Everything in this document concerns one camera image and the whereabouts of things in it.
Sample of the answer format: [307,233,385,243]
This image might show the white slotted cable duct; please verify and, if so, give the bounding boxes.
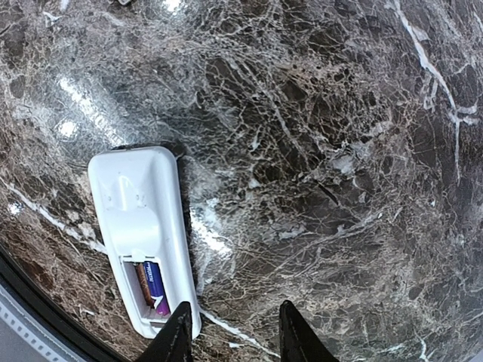
[1,287,82,361]

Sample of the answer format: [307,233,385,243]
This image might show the white remote control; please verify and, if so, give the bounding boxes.
[88,146,202,339]

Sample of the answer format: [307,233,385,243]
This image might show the purple blue AAA battery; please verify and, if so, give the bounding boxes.
[143,262,171,316]

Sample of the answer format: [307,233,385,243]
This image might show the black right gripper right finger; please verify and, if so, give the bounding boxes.
[279,300,339,362]

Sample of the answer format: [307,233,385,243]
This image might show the black front frame rail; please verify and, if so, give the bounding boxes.
[1,248,126,361]

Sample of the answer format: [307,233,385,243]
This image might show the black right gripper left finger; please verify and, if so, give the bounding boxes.
[137,301,192,362]

